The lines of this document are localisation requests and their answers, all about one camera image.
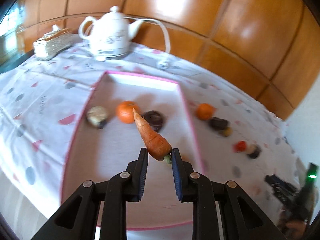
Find pink-edged white tray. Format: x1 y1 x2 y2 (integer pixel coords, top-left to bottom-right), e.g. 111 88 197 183
60 71 204 230

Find orange carrot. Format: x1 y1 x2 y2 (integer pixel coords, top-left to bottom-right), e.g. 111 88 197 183
133 108 172 161

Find dark fruit with stem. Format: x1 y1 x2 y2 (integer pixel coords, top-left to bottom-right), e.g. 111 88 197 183
208 117 229 131

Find white kettle power cable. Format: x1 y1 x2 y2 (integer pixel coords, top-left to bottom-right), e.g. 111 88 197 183
124 16 171 70

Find orange mandarin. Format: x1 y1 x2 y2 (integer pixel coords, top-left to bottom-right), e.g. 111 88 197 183
195 103 216 121

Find patterned white tablecloth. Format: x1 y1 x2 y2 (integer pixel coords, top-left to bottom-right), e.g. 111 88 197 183
1 42 303 222

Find red tomato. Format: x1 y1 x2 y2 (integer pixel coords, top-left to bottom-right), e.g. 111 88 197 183
234 140 247 152

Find woven tissue box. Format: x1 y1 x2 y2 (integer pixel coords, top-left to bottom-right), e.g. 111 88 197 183
33 24 73 60

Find orange in tray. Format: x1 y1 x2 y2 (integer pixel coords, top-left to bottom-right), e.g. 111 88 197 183
116 101 141 124

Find small yellow round fruit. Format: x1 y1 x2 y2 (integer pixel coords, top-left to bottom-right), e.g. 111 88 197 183
220 126 233 137

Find dark purple round fruit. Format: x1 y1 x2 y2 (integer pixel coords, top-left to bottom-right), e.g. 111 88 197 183
142 111 165 133

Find white ceramic electric kettle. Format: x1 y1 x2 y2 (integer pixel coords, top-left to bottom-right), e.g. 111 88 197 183
78 6 143 61

